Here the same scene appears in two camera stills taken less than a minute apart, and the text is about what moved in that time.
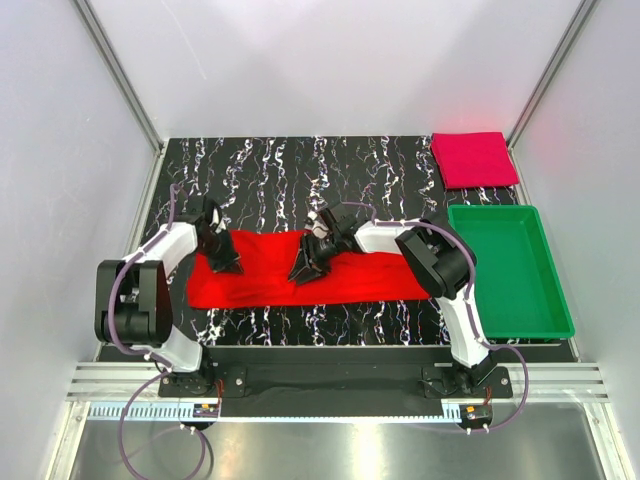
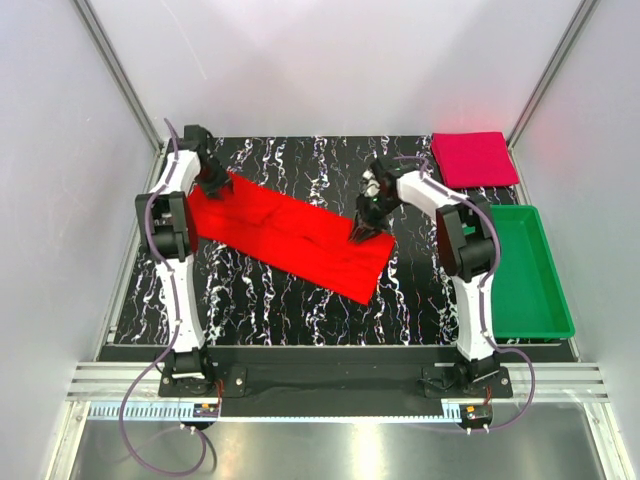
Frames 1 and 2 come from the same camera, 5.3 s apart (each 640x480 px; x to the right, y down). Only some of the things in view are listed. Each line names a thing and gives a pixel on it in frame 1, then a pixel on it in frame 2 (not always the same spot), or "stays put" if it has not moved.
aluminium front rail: (545, 382) stays put
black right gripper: (308, 275) → (365, 227)
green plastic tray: (517, 290) stays put
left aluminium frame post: (122, 75) stays put
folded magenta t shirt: (473, 159) stays put
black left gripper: (229, 262) → (219, 183)
